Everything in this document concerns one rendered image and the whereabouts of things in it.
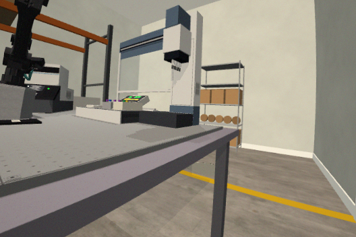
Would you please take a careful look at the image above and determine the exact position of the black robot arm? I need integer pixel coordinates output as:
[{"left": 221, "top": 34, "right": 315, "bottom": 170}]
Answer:
[{"left": 0, "top": 0, "right": 49, "bottom": 88}]

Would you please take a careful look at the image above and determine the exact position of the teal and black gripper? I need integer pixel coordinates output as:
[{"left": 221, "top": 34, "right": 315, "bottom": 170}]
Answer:
[{"left": 23, "top": 67, "right": 34, "bottom": 81}]

